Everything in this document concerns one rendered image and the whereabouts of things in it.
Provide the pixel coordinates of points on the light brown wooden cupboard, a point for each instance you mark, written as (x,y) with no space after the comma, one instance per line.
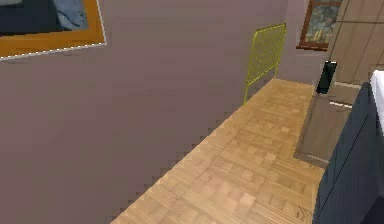
(346,66)

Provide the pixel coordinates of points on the dark blue bed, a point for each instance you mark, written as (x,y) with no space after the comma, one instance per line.
(350,166)

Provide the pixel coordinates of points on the brown framed window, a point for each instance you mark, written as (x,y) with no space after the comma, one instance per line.
(319,25)

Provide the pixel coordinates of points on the black box on cupboard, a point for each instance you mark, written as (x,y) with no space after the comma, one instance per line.
(326,77)

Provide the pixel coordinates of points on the white bed sheet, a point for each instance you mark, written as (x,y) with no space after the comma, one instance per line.
(378,96)

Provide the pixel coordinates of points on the orange framed wall picture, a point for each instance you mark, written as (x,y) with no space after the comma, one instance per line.
(50,36)

